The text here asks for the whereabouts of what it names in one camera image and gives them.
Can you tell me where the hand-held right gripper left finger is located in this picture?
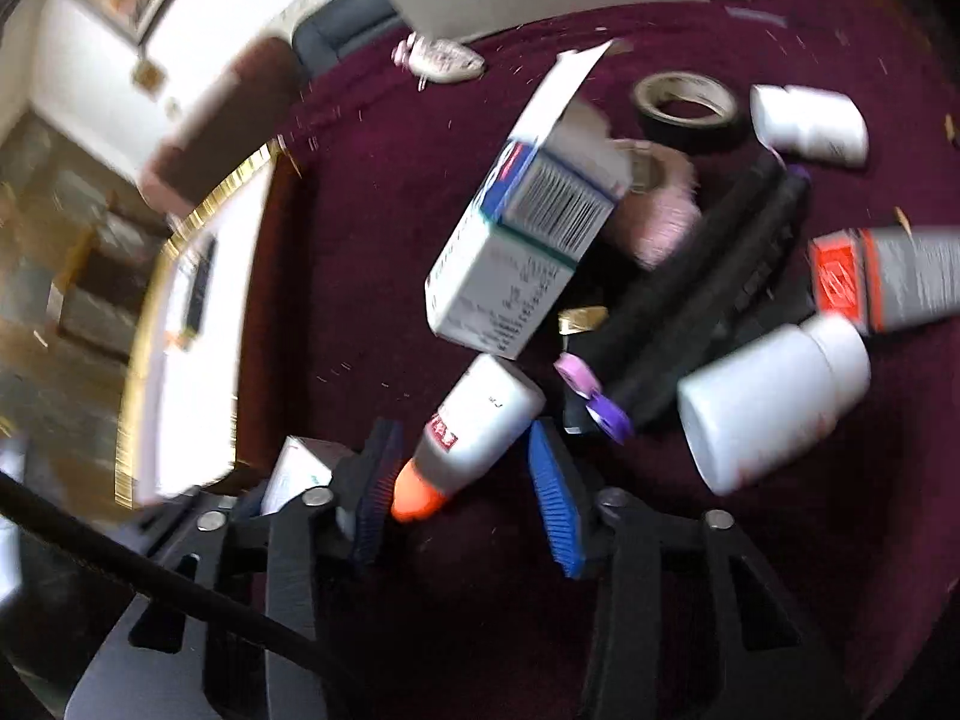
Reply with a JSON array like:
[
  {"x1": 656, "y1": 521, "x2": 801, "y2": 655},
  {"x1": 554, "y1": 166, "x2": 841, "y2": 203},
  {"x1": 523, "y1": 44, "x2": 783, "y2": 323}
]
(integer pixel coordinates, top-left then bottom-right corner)
[{"x1": 64, "y1": 418, "x2": 406, "y2": 720}]

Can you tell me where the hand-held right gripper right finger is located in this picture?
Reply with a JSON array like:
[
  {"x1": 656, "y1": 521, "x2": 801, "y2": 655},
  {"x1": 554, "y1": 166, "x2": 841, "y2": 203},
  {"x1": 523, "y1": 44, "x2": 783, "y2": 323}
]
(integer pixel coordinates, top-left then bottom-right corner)
[{"x1": 527, "y1": 420, "x2": 852, "y2": 720}]

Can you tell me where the white glue bottle orange cap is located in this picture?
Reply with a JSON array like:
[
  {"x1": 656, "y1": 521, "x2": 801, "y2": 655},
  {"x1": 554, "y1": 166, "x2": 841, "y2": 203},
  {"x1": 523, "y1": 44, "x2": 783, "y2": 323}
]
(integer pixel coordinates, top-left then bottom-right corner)
[{"x1": 390, "y1": 352, "x2": 547, "y2": 524}]

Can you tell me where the black lipstick gold band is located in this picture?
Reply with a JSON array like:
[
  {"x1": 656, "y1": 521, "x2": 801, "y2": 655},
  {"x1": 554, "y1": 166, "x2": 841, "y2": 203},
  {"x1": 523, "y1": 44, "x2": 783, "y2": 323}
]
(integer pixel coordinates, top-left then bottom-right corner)
[{"x1": 559, "y1": 306, "x2": 610, "y2": 336}]

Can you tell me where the white pill bottle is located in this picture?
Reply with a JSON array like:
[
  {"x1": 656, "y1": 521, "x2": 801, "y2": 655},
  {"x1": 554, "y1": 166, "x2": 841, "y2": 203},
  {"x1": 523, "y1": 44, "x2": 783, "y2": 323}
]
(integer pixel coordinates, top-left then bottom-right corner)
[
  {"x1": 677, "y1": 313, "x2": 872, "y2": 496},
  {"x1": 750, "y1": 84, "x2": 869, "y2": 166}
]

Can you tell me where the white blue medicine box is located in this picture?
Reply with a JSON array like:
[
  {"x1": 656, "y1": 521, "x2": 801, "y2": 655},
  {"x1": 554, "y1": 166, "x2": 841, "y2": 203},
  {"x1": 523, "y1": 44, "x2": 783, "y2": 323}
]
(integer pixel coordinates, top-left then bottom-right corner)
[{"x1": 424, "y1": 41, "x2": 635, "y2": 361}]

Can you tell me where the black marker pink cap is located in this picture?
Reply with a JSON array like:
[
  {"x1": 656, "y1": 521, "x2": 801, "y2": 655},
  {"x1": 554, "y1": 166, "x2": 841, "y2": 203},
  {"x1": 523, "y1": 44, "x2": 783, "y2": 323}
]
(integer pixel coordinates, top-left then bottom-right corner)
[{"x1": 553, "y1": 157, "x2": 788, "y2": 400}]

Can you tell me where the black marker purple cap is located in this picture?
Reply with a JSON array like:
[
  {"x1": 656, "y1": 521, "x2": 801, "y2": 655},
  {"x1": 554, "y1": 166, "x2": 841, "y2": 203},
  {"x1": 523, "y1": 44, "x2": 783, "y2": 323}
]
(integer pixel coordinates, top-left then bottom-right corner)
[{"x1": 585, "y1": 165, "x2": 815, "y2": 443}]

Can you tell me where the pink fluffy polishing pad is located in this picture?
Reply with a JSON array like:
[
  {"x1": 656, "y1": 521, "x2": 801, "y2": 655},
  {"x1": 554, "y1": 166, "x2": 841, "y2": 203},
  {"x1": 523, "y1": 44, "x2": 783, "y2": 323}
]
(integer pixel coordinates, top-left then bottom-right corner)
[{"x1": 600, "y1": 139, "x2": 702, "y2": 271}]

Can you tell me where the black tape roll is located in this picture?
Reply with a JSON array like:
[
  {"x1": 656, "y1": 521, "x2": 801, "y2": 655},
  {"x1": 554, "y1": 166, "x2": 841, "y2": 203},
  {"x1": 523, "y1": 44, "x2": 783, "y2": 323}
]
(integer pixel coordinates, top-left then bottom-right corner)
[{"x1": 630, "y1": 71, "x2": 747, "y2": 155}]

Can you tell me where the grey carton red end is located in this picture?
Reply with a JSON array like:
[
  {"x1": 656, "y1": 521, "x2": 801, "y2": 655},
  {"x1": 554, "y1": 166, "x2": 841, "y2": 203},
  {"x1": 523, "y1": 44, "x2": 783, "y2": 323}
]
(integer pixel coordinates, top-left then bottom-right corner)
[{"x1": 810, "y1": 227, "x2": 960, "y2": 338}]

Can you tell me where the small white carton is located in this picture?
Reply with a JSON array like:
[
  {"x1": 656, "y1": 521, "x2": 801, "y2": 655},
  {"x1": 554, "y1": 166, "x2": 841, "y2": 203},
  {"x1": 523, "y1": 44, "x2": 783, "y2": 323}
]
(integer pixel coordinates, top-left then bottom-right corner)
[{"x1": 262, "y1": 435, "x2": 353, "y2": 518}]

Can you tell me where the brown armchair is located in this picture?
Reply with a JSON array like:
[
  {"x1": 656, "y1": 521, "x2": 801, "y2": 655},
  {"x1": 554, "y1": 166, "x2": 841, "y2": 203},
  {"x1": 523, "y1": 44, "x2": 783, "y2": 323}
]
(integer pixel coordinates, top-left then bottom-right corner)
[{"x1": 139, "y1": 37, "x2": 301, "y2": 215}]

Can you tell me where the black leather sofa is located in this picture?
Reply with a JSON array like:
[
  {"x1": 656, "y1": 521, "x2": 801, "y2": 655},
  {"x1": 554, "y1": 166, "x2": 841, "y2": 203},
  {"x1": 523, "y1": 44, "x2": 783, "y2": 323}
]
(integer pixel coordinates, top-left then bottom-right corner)
[{"x1": 291, "y1": 0, "x2": 406, "y2": 68}]

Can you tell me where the black cable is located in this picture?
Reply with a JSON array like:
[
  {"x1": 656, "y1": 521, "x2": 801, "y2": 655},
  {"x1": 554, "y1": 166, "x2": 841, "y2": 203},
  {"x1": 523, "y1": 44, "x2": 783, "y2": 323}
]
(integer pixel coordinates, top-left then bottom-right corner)
[{"x1": 0, "y1": 469, "x2": 361, "y2": 691}]

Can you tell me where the pink white keychain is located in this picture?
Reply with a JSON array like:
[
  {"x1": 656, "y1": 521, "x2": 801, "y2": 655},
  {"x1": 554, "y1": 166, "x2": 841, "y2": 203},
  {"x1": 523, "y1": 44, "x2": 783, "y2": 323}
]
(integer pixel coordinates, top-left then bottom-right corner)
[{"x1": 391, "y1": 34, "x2": 487, "y2": 87}]

